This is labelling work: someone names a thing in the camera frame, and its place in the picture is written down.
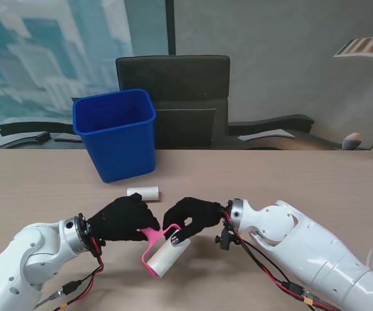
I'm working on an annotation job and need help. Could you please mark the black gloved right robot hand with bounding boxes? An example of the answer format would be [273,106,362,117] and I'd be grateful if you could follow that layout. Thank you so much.
[162,197,228,246]

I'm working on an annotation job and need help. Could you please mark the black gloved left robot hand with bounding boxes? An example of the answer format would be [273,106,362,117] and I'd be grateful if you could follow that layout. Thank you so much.
[87,193,161,242]

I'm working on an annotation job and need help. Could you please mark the pink lint roller handle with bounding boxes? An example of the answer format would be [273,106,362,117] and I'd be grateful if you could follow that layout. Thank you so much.
[139,223,182,279]

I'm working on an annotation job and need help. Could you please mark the new white lint refill roll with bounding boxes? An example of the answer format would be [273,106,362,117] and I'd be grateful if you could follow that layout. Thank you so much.
[126,186,163,203]

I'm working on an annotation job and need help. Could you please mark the used white lint roll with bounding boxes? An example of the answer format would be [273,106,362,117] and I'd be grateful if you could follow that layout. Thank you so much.
[147,238,192,279]

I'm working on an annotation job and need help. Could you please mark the blue plastic bin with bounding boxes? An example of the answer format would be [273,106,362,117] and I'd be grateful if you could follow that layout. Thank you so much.
[72,89,157,184]

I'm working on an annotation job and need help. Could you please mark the grey paper sheet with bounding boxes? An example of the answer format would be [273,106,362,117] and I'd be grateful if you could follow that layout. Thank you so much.
[53,133,83,143]

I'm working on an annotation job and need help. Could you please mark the white paper sheet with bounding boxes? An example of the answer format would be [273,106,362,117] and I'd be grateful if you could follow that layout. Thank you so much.
[237,128,296,142]

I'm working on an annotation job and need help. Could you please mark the dark curved low platform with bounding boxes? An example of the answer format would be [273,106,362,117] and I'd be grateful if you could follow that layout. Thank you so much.
[0,116,77,148]
[227,113,346,150]

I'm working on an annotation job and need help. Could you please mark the black office chair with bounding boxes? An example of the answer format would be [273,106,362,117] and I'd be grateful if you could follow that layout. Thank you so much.
[115,54,231,150]

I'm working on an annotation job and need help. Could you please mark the round beige knob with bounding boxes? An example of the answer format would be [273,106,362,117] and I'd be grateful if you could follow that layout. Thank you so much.
[341,132,364,150]

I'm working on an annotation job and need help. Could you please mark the curved wooden shelf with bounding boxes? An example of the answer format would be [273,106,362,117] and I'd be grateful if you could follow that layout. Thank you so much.
[332,36,373,62]

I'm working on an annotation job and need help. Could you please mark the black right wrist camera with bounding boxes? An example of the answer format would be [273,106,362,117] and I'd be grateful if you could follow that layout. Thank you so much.
[215,226,239,251]

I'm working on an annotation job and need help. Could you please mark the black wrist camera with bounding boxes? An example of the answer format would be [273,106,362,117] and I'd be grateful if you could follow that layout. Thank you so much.
[215,226,239,251]
[90,235,106,257]

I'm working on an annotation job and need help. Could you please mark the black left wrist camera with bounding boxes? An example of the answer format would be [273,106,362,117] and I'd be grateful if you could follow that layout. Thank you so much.
[90,235,106,257]

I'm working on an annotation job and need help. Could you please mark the red black left arm cables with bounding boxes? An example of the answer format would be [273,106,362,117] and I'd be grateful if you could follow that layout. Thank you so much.
[35,238,106,308]

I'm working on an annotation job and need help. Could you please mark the red black arm cables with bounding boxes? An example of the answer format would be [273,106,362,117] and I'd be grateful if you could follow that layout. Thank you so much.
[35,238,106,308]
[223,210,343,308]

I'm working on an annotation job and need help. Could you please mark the red black right arm cables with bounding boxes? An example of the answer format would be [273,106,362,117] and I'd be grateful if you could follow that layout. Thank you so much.
[223,210,343,308]

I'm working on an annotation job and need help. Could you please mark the black window post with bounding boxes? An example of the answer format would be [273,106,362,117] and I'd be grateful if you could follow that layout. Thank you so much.
[165,0,176,56]

